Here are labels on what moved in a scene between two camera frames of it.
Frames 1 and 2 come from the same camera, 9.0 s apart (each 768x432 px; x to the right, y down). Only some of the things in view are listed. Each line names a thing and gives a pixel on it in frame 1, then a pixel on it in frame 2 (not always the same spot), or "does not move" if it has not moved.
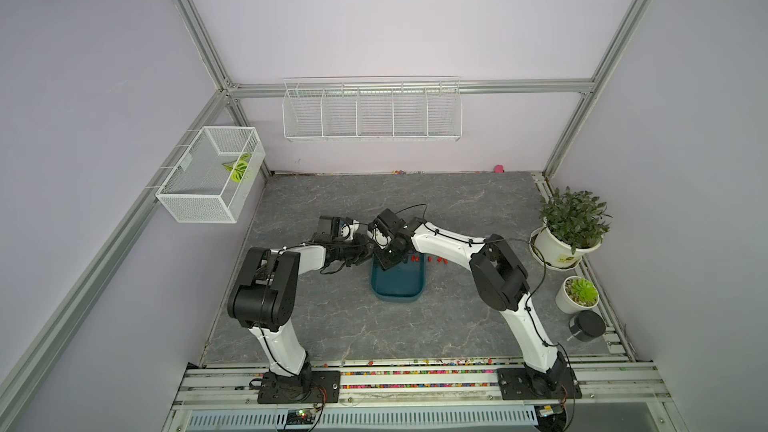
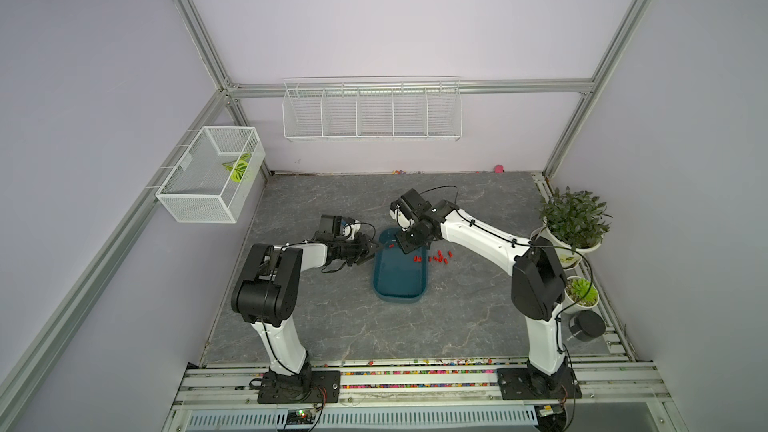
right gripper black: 382,259 → 403,242
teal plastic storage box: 402,283 does not move
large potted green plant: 573,224 does not move
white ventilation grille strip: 365,418 does not move
